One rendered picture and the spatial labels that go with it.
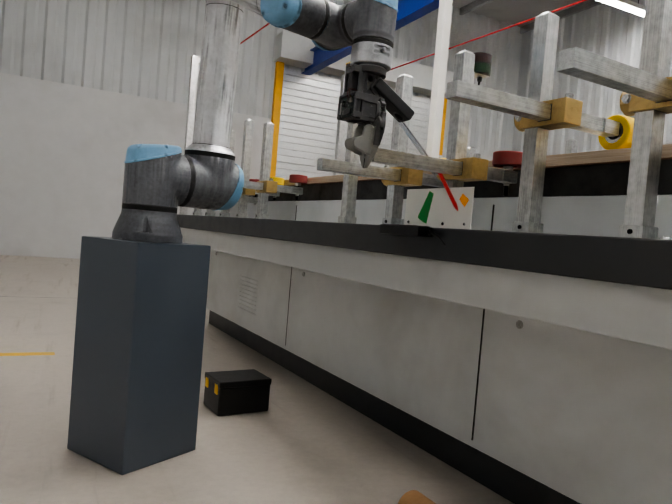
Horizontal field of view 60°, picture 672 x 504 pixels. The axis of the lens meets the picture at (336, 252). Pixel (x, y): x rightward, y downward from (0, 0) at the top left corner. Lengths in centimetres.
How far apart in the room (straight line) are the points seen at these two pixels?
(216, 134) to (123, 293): 53
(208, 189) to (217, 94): 28
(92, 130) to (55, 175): 81
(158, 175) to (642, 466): 134
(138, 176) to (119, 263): 24
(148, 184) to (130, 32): 774
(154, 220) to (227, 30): 59
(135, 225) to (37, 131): 739
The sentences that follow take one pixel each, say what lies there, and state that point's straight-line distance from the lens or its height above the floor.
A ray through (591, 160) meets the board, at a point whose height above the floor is 88.
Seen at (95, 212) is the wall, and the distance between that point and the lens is 894.
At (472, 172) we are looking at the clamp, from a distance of 141.
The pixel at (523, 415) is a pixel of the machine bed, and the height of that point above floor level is 25.
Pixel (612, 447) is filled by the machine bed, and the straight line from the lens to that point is 145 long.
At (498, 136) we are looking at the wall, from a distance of 1202.
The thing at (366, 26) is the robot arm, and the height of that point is 110.
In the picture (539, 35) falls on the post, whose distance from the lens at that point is 136.
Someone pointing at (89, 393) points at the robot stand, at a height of 18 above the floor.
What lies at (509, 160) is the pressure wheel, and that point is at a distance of 152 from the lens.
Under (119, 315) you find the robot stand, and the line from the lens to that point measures 162.
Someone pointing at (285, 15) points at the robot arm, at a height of 111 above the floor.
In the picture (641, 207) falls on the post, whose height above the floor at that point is 75.
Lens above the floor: 67
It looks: 2 degrees down
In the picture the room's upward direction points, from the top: 5 degrees clockwise
